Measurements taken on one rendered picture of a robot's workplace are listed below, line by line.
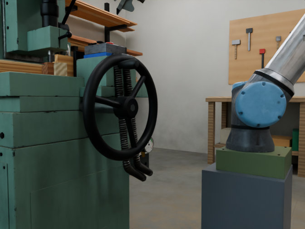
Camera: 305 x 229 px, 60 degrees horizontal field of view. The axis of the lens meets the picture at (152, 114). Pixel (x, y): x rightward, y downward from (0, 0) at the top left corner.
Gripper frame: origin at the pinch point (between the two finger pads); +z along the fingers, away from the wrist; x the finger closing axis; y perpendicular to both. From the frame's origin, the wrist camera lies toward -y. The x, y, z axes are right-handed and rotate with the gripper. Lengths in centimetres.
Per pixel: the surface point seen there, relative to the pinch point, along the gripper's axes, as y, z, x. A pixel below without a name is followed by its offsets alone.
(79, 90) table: 10.3, 30.9, -17.5
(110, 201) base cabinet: 39, 58, -8
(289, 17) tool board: 128, -176, 228
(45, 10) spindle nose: -15.2, 16.4, -8.8
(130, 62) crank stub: 19.6, 16.6, -35.0
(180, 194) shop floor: 107, 67, 124
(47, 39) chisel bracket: -8.6, 23.8, -10.9
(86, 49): 4.3, 19.3, -14.9
